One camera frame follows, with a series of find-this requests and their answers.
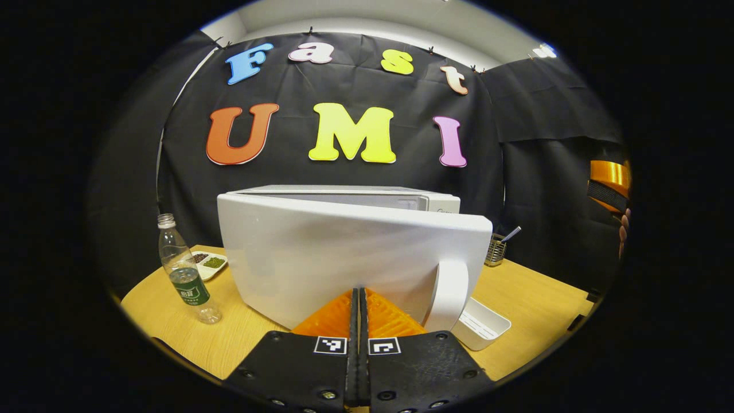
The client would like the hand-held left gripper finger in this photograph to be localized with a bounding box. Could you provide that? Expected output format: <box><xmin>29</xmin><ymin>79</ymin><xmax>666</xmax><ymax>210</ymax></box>
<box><xmin>358</xmin><ymin>287</ymin><xmax>495</xmax><ymax>413</ymax></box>
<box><xmin>221</xmin><ymin>287</ymin><xmax>359</xmax><ymax>413</ymax></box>

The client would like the white microwave oven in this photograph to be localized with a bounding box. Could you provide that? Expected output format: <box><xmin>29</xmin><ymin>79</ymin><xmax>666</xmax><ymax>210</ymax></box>
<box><xmin>217</xmin><ymin>185</ymin><xmax>494</xmax><ymax>333</ymax></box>

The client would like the black backdrop cloth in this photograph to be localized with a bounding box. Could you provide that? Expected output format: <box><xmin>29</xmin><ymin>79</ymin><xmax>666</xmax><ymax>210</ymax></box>
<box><xmin>86</xmin><ymin>30</ymin><xmax>631</xmax><ymax>293</ymax></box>

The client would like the white rectangular dish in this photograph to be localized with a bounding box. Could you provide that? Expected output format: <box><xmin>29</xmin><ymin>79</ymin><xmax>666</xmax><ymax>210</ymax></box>
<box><xmin>453</xmin><ymin>297</ymin><xmax>512</xmax><ymax>352</ymax></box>

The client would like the metal mesh utensil holder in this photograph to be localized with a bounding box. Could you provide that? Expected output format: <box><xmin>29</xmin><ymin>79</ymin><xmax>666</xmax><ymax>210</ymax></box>
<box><xmin>485</xmin><ymin>225</ymin><xmax>522</xmax><ymax>267</ymax></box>

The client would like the white divided snack plate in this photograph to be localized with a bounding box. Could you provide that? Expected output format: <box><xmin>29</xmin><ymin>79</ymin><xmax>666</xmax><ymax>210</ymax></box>
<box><xmin>189</xmin><ymin>251</ymin><xmax>228</xmax><ymax>282</ymax></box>

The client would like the clear plastic water bottle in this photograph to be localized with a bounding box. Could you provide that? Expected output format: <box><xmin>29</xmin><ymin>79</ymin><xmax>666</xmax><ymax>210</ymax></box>
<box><xmin>158</xmin><ymin>213</ymin><xmax>222</xmax><ymax>325</ymax></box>

